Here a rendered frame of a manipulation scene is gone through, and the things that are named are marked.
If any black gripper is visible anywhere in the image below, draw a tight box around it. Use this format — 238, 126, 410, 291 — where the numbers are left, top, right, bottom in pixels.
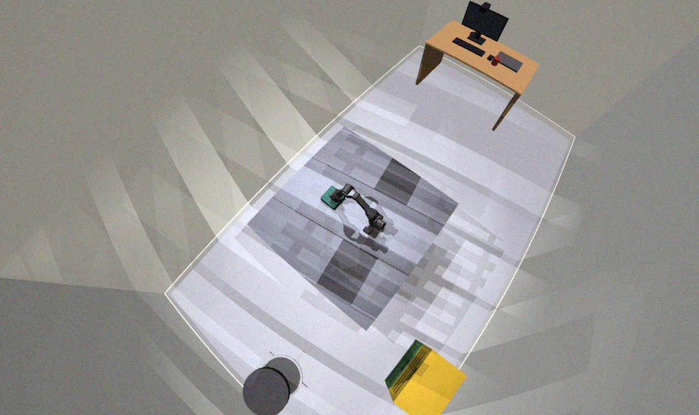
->
363, 214, 384, 235

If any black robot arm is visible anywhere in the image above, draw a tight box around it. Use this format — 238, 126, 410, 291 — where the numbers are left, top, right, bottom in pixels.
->
329, 183, 387, 231

